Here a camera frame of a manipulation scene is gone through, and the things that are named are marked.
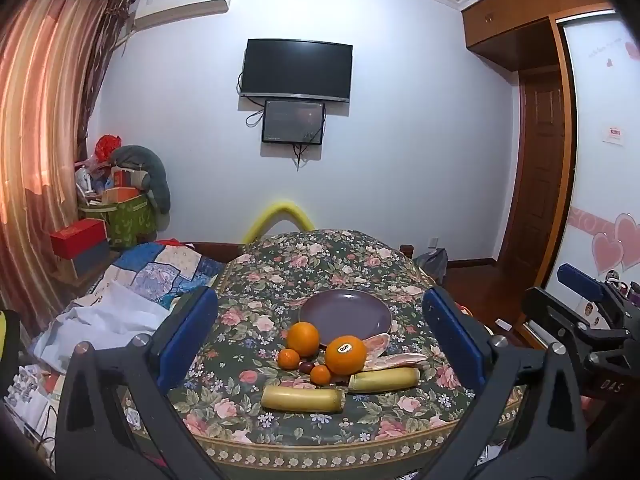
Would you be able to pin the dark red jujube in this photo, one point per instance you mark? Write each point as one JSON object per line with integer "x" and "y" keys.
{"x": 306, "y": 367}

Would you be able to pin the wooden door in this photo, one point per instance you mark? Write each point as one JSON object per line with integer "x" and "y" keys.
{"x": 538, "y": 176}

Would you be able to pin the peeled pomelo segment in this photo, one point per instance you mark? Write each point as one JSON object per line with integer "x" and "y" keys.
{"x": 376, "y": 345}

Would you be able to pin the patchwork blue blanket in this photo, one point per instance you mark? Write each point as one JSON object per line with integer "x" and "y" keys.
{"x": 157, "y": 272}

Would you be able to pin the small black wall monitor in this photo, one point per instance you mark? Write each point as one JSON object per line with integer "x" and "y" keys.
{"x": 293, "y": 122}

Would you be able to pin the yellow banana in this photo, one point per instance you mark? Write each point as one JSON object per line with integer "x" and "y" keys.
{"x": 382, "y": 381}
{"x": 293, "y": 400}

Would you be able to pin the floral bed quilt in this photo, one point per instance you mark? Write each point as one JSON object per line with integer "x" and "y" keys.
{"x": 377, "y": 435}

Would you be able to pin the small mandarin front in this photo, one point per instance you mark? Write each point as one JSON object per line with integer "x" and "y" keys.
{"x": 320, "y": 375}

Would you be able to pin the large orange with sticker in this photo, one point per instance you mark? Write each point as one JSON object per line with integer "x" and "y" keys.
{"x": 345, "y": 355}

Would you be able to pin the white cloth on bed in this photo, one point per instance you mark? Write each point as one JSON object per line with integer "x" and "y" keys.
{"x": 107, "y": 318}

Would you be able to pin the purple round plate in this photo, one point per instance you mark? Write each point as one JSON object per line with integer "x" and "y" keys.
{"x": 340, "y": 312}

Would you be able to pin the wooden wardrobe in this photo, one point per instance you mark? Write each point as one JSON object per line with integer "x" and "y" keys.
{"x": 596, "y": 221}

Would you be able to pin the grey bag on floor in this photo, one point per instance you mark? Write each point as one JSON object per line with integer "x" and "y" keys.
{"x": 434, "y": 263}

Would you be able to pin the pomelo wedge with rind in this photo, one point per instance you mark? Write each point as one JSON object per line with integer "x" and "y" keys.
{"x": 393, "y": 361}

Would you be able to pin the pink striped curtain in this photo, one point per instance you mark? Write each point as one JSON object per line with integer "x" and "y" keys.
{"x": 54, "y": 56}

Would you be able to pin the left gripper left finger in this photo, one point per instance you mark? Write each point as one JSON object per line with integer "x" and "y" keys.
{"x": 93, "y": 439}

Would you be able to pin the wall mounted black television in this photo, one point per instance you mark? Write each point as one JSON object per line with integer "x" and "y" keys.
{"x": 288, "y": 68}

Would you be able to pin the green storage box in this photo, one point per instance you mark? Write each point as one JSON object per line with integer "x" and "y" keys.
{"x": 127, "y": 223}

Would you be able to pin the grey plush toy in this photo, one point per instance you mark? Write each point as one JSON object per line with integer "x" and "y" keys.
{"x": 139, "y": 158}

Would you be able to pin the plain large orange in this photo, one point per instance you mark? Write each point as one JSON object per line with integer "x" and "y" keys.
{"x": 304, "y": 339}

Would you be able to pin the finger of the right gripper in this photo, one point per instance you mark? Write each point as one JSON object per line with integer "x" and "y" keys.
{"x": 579, "y": 282}

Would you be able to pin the red gift box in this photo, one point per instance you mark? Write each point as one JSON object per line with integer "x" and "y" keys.
{"x": 80, "y": 236}

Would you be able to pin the white air conditioner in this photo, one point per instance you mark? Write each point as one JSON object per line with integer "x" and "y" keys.
{"x": 151, "y": 13}

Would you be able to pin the small mandarin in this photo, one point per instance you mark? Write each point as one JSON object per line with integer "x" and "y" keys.
{"x": 320, "y": 375}
{"x": 288, "y": 359}

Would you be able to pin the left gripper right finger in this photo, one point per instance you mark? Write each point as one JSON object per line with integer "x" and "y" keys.
{"x": 548, "y": 438}

